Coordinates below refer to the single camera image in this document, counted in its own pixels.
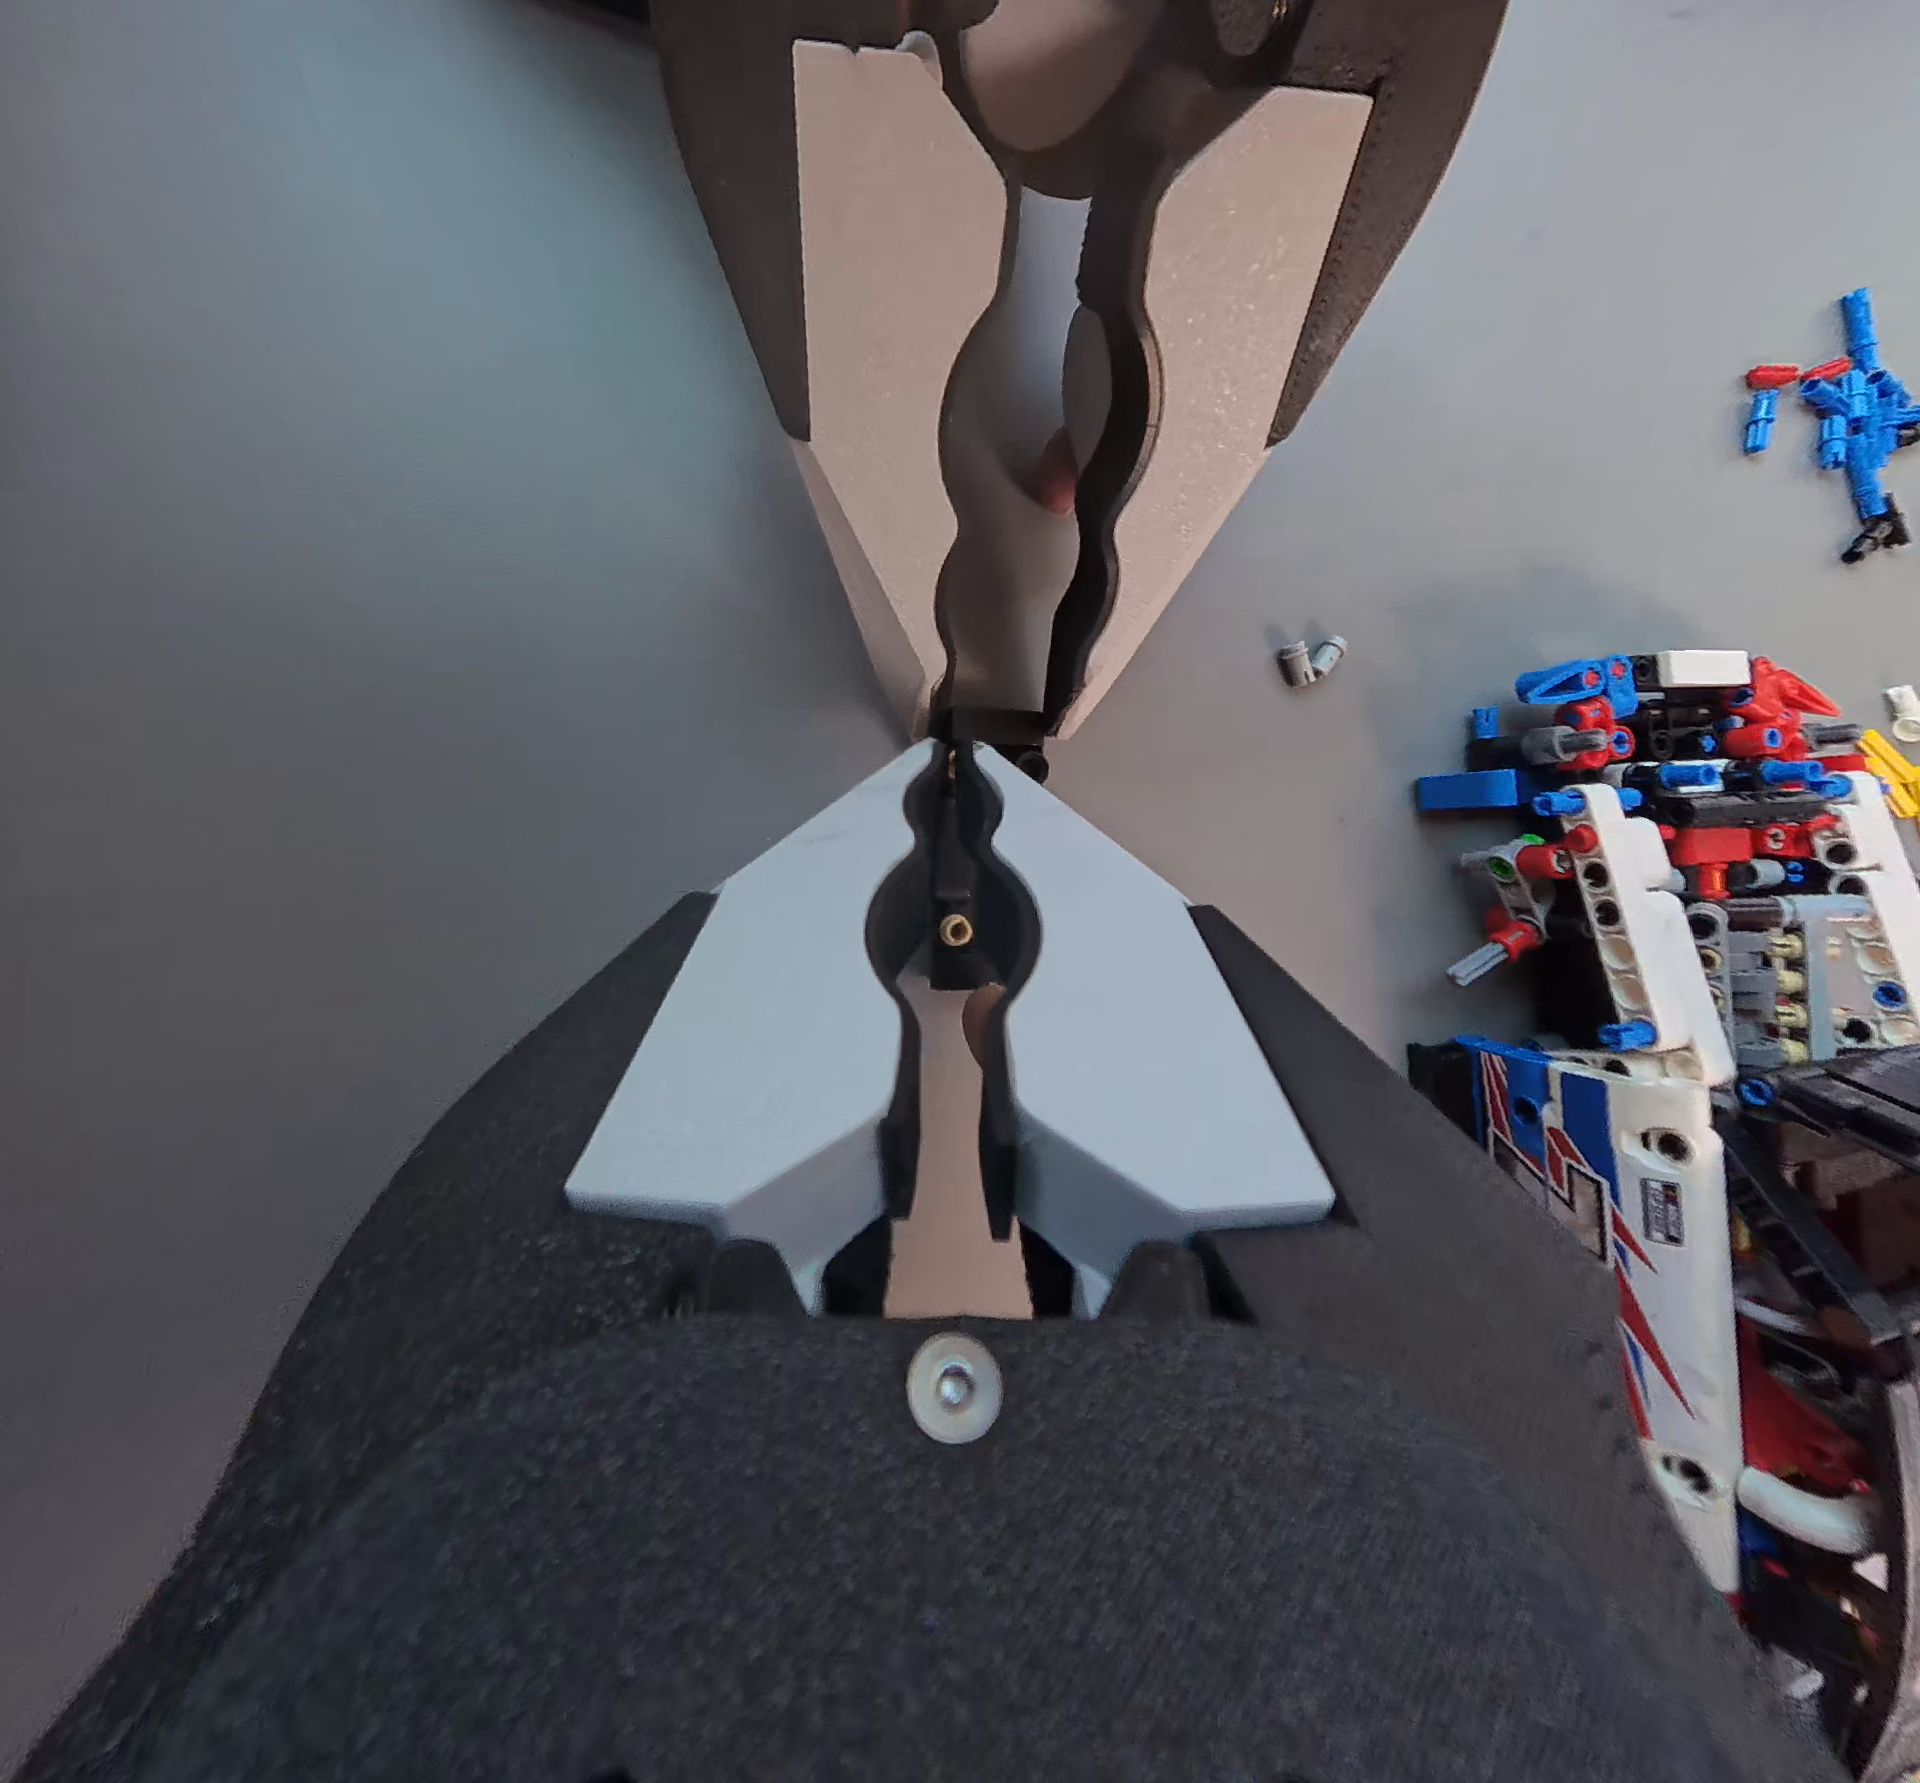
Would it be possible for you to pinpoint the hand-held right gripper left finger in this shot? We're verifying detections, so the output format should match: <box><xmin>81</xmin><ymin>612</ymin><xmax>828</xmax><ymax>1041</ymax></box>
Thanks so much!
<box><xmin>567</xmin><ymin>740</ymin><xmax>941</xmax><ymax>1318</ymax></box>

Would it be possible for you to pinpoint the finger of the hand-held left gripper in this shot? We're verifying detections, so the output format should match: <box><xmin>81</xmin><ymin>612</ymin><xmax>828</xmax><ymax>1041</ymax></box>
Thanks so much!
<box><xmin>1040</xmin><ymin>85</ymin><xmax>1384</xmax><ymax>741</ymax></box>
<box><xmin>790</xmin><ymin>38</ymin><xmax>1010</xmax><ymax>745</ymax></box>

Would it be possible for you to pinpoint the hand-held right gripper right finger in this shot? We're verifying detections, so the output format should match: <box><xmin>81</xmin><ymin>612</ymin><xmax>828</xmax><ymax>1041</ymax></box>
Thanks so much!
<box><xmin>974</xmin><ymin>749</ymin><xmax>1338</xmax><ymax>1318</ymax></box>

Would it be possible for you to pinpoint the black brick assembly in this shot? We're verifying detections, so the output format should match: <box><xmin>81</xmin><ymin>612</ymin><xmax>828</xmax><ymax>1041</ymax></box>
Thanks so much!
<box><xmin>899</xmin><ymin>703</ymin><xmax>1051</xmax><ymax>993</ymax></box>

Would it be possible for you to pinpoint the toy brick race car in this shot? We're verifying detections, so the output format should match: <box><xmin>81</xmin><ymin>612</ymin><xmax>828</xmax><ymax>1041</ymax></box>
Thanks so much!
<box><xmin>1410</xmin><ymin>647</ymin><xmax>1920</xmax><ymax>1732</ymax></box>

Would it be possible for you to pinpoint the grey desk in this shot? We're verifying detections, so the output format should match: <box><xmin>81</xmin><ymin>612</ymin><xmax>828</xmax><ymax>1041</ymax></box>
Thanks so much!
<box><xmin>0</xmin><ymin>0</ymin><xmax>1920</xmax><ymax>1770</ymax></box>

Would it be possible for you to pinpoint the pile of blue brick pins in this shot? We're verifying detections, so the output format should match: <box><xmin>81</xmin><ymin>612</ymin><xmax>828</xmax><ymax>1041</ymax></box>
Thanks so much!
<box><xmin>1738</xmin><ymin>287</ymin><xmax>1920</xmax><ymax>567</ymax></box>

